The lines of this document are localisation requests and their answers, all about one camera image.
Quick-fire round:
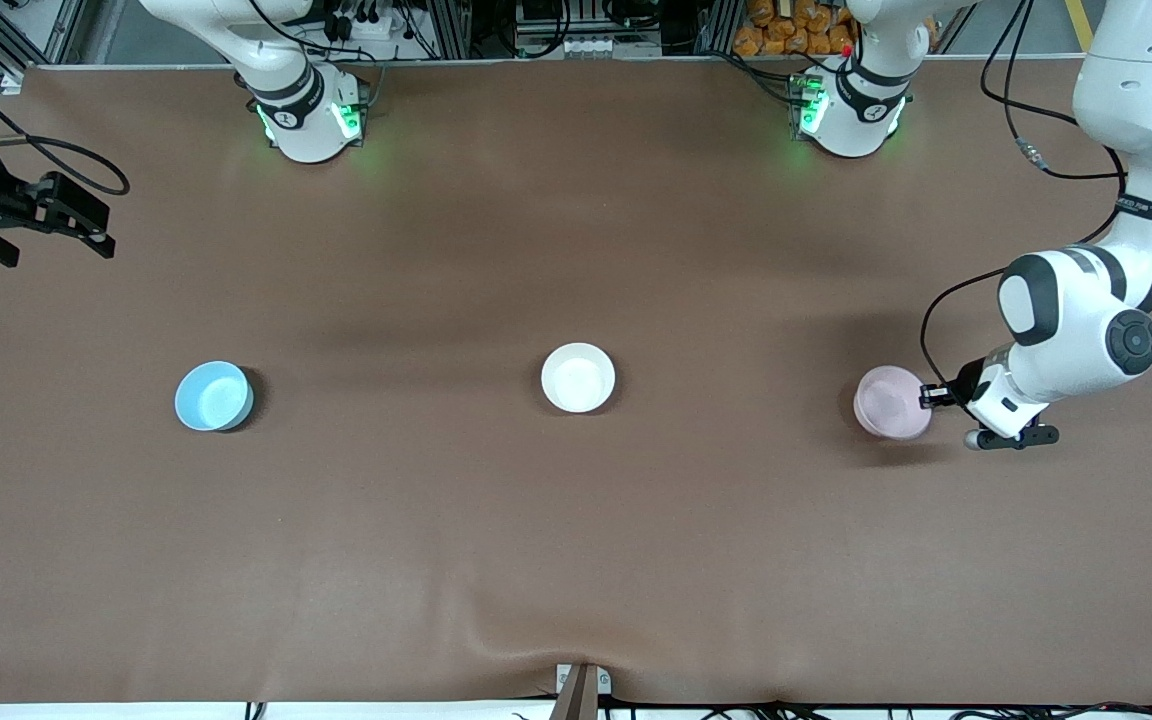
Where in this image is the pink bowl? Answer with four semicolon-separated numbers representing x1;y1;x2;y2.
853;365;934;441

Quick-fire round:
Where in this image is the light blue bowl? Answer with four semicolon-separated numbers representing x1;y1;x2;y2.
174;360;256;433

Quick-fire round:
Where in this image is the white bowl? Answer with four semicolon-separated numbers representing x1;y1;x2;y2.
540;342;617;414

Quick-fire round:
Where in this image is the brown table mat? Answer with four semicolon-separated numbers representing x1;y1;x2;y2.
0;58;1152;707

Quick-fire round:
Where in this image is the pile of orange packets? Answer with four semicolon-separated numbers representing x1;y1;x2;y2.
733;0;939;59

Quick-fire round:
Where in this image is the black electronic box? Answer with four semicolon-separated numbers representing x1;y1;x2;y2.
516;0;579;32

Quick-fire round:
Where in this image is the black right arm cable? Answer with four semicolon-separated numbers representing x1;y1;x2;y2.
0;58;131;199

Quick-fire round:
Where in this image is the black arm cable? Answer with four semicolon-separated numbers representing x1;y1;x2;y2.
0;58;131;199
920;0;1132;393

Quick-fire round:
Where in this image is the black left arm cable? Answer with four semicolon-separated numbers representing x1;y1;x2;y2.
920;0;1132;393

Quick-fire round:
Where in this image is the aluminium frame profile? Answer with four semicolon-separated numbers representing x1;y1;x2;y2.
0;0;89;83

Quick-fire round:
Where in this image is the grey metal bracket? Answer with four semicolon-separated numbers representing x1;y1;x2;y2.
555;663;613;698

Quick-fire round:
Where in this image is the brown camera pole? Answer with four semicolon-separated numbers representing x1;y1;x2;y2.
548;665;600;720

